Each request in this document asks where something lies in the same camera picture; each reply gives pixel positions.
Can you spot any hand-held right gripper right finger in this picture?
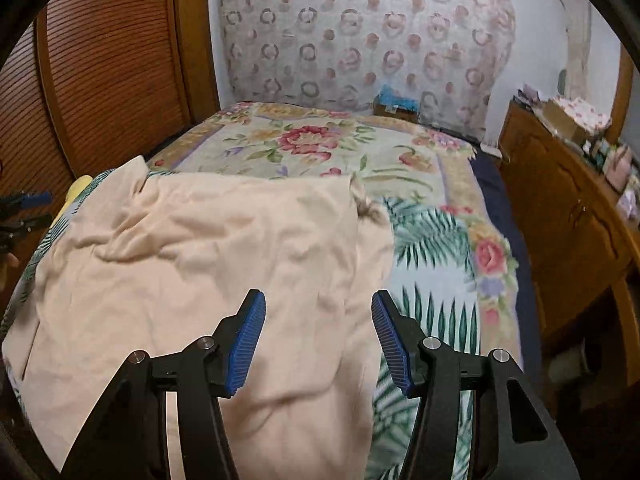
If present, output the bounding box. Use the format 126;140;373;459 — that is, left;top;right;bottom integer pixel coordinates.
371;290;581;480

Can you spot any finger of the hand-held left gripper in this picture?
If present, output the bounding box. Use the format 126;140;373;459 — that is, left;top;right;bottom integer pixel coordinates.
0;213;54;239
2;191;53;209

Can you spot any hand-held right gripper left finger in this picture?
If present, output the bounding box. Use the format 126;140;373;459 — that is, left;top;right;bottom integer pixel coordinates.
60;289;267;480

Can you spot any peach printed t-shirt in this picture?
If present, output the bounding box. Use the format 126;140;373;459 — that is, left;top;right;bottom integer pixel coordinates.
20;156;396;480

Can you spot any palm leaf print blanket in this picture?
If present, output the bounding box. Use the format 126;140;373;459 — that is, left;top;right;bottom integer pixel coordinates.
0;170;501;480

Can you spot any wooden louvered wardrobe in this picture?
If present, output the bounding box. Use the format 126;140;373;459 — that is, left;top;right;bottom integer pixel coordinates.
0;0;221;211

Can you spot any navy bed sheet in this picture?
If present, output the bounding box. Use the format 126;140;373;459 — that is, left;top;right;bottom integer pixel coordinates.
472;157;543;366

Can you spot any wooden sideboard cabinet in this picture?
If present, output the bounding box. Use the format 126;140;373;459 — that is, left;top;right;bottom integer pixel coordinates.
499;100;640;361

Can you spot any box of blue items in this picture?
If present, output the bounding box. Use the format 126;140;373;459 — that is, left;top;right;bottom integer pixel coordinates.
372;85;421;122

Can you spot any lavender tissue pack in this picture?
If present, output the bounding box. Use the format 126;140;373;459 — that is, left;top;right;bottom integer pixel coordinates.
617;190;640;221

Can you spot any cardboard box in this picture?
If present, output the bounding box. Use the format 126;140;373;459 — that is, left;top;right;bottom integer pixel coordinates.
537;97;588;143

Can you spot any pink floral cloth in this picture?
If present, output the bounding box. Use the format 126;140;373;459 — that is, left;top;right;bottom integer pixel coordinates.
557;96;612;133

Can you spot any circle pattern sheer curtain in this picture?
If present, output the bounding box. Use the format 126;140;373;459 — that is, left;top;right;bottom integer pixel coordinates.
220;0;516;133

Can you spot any beige tied side curtain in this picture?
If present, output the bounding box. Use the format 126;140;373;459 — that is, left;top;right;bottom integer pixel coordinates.
550;0;593;96

